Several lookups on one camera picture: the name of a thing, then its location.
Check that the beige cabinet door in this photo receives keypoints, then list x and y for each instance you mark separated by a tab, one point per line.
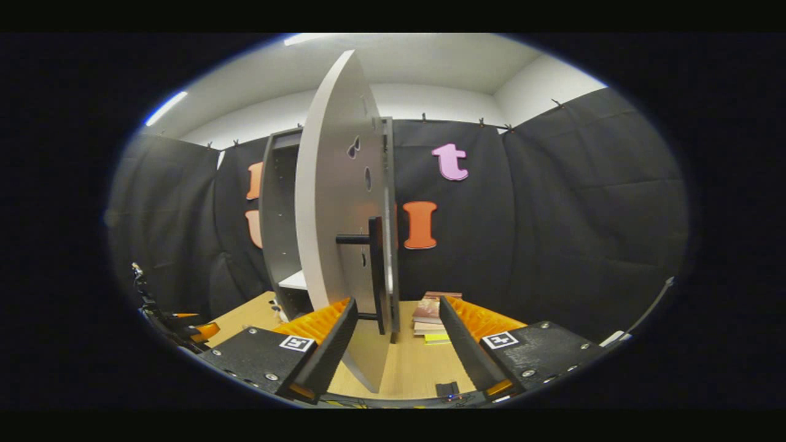
328	215

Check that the yellow book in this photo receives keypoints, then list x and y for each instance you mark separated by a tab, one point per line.
437	339

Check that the penguin plush toy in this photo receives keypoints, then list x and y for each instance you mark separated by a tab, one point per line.
279	312

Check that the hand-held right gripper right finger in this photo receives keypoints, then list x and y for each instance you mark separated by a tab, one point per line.
466	356

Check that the grey cabinet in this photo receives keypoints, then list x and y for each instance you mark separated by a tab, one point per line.
276	233

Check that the white cabinet shelf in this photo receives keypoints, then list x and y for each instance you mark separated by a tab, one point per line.
295	281

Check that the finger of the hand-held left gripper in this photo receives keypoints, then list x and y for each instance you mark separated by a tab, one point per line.
184	316
206	331

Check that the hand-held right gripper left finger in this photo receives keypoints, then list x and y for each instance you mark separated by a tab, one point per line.
325	362

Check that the black backdrop cloth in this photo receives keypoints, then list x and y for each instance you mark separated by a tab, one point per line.
552	215

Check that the brown cover book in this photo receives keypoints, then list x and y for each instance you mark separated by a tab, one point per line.
430	310

